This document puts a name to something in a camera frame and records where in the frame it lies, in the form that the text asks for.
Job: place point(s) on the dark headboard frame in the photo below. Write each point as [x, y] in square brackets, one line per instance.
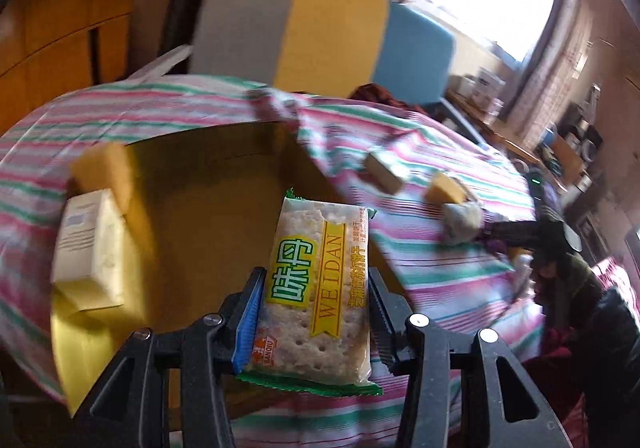
[185, 2]

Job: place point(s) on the white carton box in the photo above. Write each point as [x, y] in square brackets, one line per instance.
[90, 248]

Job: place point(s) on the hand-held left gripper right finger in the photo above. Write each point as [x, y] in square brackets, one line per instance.
[387, 323]

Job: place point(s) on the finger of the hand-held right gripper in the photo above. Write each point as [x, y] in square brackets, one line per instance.
[510, 232]

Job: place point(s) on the white crumpled paper ball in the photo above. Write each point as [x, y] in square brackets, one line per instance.
[460, 223]

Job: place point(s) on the patterned curtain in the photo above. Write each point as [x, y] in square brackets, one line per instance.
[555, 52]

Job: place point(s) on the yellow sponge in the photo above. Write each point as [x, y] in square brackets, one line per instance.
[442, 188]
[107, 167]

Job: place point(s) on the striped bed sheet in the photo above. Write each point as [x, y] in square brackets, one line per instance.
[440, 288]

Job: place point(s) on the dark red cloth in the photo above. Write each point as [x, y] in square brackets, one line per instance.
[375, 96]

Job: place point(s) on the wooden wardrobe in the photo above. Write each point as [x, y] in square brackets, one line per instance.
[60, 2]

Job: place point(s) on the gold gift box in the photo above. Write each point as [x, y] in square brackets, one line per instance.
[200, 208]

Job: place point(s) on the cracker packet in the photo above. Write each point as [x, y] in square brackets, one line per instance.
[310, 278]

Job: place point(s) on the small tan box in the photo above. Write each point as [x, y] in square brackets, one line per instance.
[385, 172]

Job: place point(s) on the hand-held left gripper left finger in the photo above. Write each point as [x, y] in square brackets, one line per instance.
[247, 323]

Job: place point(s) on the wooden desk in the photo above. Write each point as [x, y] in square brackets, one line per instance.
[500, 137]

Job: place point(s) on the cluttered shelf unit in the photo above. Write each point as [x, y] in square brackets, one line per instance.
[575, 142]

